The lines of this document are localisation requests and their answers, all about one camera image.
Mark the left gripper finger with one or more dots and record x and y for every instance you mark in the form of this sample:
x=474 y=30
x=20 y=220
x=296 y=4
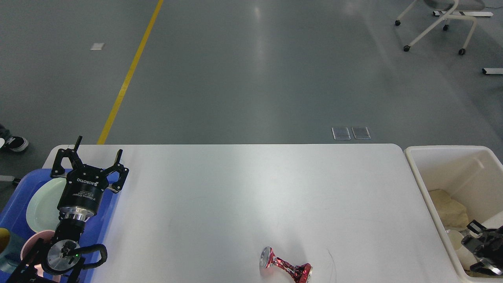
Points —
x=119 y=168
x=72 y=155

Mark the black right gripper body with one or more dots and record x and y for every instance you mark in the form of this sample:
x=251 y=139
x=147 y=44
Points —
x=492 y=261

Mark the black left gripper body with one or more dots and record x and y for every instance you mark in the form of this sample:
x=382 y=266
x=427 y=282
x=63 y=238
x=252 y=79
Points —
x=83 y=192

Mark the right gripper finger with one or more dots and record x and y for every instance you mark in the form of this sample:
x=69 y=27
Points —
x=474 y=228
x=474 y=245

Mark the brown paper bag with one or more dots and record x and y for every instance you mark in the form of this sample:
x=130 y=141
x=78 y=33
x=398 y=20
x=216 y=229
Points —
x=452 y=213

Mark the light green plate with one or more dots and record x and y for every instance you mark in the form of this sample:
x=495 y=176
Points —
x=42 y=212

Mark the pink mug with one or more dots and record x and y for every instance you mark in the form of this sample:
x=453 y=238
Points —
x=46 y=235

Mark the dark teal mug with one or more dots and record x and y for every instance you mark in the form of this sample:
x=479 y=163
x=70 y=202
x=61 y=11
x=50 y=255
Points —
x=10 y=249

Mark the crushed red can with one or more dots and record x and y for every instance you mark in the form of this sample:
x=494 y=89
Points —
x=299 y=273

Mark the white paper cup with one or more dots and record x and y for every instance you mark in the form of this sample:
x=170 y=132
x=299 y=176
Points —
x=492 y=220
x=464 y=256

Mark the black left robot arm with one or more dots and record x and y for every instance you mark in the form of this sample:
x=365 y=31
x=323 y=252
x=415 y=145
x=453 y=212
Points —
x=63 y=255

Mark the person in jeans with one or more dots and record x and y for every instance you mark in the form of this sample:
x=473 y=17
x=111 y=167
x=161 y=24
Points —
x=15 y=144

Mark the beige plastic bin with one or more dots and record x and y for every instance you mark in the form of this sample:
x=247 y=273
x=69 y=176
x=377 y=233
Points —
x=472 y=175

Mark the white chair base left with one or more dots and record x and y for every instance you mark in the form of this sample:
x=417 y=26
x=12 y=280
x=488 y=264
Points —
x=13 y=180

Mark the right floor outlet cover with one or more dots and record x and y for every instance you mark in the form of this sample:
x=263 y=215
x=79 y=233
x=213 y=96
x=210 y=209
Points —
x=361 y=133

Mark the floor outlet cover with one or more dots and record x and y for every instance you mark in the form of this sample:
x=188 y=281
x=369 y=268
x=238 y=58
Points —
x=341 y=133
x=361 y=133

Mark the white table foot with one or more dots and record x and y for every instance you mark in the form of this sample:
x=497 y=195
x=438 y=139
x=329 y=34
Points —
x=492 y=71

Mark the left floor outlet cover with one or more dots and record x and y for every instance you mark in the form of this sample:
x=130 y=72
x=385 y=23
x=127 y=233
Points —
x=341 y=133

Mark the white office chair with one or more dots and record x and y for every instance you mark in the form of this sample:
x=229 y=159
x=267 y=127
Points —
x=452 y=10

